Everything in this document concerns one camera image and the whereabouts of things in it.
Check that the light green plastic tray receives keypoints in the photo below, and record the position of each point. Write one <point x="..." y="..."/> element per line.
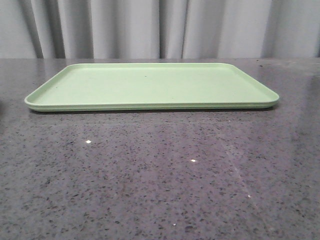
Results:
<point x="150" y="86"/>

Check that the grey pleated curtain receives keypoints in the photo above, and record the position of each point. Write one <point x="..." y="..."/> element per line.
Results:
<point x="159" y="29"/>

